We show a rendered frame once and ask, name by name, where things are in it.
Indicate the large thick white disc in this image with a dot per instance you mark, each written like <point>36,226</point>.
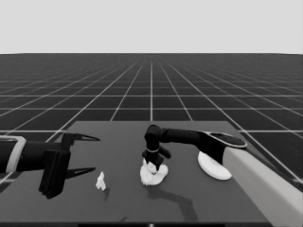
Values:
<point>211,168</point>

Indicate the small white T-shaped piece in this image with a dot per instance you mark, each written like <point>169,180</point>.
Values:
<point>101,184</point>

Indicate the white round carrier with pins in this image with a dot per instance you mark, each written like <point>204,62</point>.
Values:
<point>157,180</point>

